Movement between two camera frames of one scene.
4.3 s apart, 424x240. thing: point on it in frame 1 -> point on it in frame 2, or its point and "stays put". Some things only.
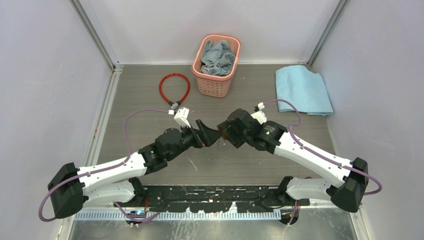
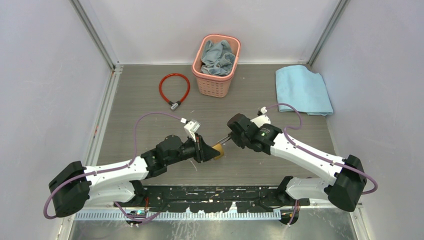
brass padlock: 225,136 -> 219,147
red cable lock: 173,105 stays put
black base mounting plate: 212,198 stays put
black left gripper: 204,136 -> 202,152
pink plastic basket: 211,86 stays put
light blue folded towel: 307,90 stays put
